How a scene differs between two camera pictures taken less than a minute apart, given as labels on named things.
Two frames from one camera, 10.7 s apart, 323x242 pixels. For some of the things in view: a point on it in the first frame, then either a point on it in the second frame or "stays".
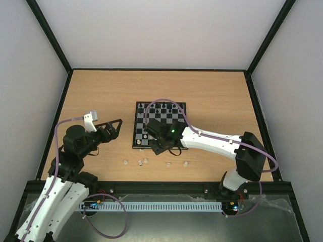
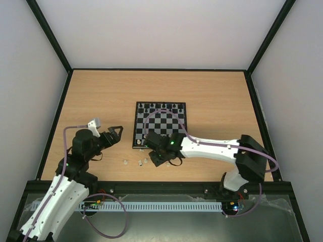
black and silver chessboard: (165, 112) stays
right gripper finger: (157, 146) → (156, 159)
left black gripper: (114, 133) → (116, 138)
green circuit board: (238, 207) stays
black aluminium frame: (33, 188) stays
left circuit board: (92, 205) stays
